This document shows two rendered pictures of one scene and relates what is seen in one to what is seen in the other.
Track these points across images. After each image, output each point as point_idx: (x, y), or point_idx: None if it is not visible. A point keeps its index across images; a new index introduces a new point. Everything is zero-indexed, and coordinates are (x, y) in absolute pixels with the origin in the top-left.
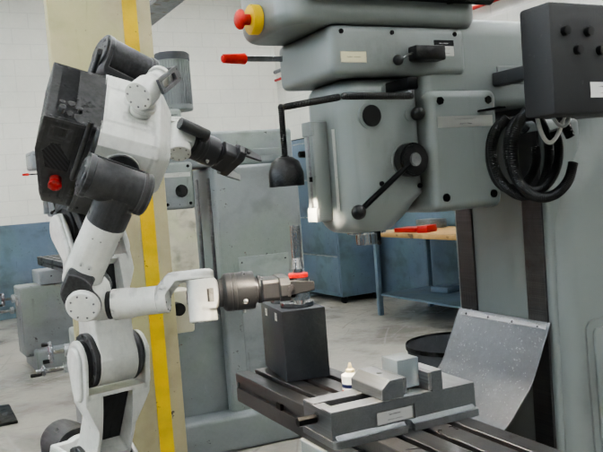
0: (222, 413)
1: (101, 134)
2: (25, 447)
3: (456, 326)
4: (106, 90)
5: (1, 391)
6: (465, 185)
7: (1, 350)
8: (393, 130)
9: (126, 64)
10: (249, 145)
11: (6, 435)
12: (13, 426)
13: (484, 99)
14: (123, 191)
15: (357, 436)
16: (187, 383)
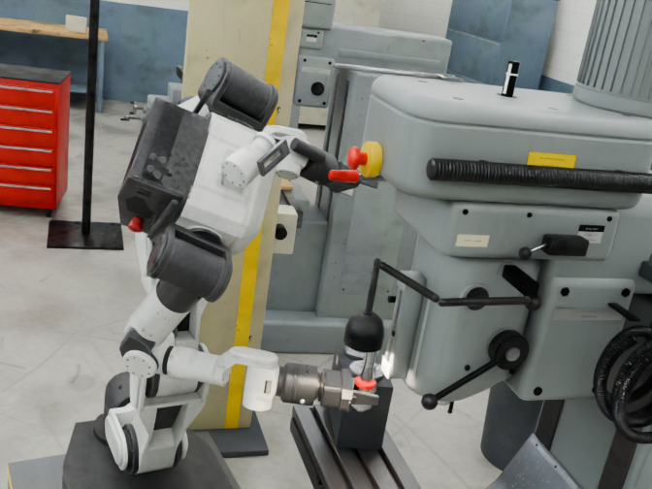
0: (307, 315)
1: (187, 206)
2: (123, 285)
3: (522, 452)
4: (207, 140)
5: (117, 202)
6: (565, 379)
7: (129, 145)
8: (499, 313)
9: (240, 98)
10: (401, 52)
11: (110, 263)
12: (118, 253)
13: (621, 291)
14: (194, 283)
15: None
16: (279, 279)
